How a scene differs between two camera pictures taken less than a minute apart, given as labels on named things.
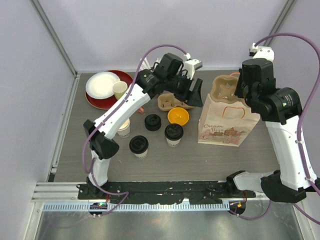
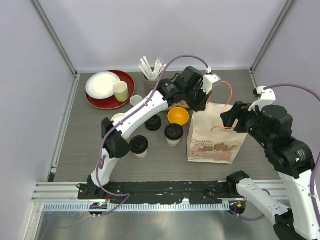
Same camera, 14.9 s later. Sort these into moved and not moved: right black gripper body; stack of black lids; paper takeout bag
Moved: right black gripper body; paper takeout bag
Not moved: stack of black lids
